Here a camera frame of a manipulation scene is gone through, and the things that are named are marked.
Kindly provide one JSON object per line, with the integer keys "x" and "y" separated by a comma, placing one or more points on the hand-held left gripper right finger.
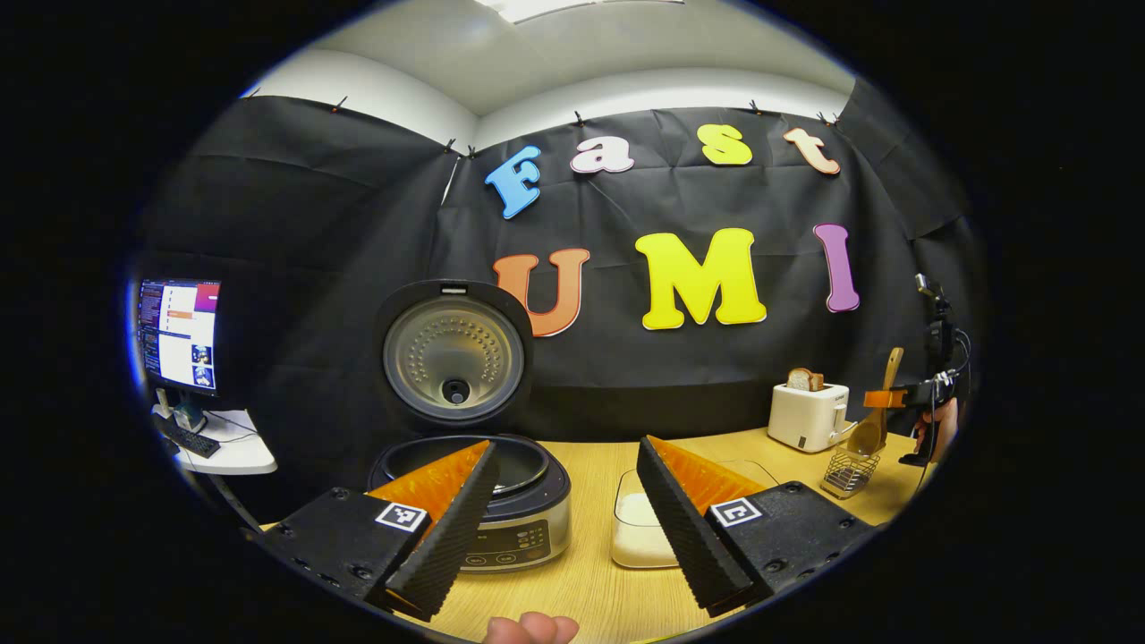
{"x": 684, "y": 546}

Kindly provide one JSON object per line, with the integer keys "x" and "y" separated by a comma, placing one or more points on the white toaster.
{"x": 805, "y": 416}

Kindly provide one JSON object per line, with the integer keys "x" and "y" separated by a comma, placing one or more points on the ceiling light panel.
{"x": 555, "y": 7}

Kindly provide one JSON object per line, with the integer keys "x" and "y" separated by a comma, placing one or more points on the dark grey rice cooker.
{"x": 456, "y": 358}

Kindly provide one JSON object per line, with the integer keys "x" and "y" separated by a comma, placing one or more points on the wooden spoon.
{"x": 869, "y": 434}

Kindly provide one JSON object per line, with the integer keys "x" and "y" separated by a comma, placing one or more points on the white side table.
{"x": 237, "y": 452}

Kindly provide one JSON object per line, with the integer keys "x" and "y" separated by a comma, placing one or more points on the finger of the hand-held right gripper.
{"x": 886, "y": 399}

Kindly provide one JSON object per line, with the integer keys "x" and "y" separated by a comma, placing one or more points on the bread slice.
{"x": 803, "y": 379}

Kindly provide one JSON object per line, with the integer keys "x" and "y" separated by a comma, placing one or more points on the clear container of white rice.
{"x": 640, "y": 528}

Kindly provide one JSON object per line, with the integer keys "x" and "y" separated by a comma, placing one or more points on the computer monitor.
{"x": 179, "y": 335}

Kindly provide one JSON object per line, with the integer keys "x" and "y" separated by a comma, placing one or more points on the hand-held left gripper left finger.
{"x": 447, "y": 546}

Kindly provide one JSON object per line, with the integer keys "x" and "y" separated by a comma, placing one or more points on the black backdrop cloth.
{"x": 340, "y": 224}

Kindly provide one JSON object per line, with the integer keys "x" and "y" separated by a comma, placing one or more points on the black keyboard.
{"x": 188, "y": 438}

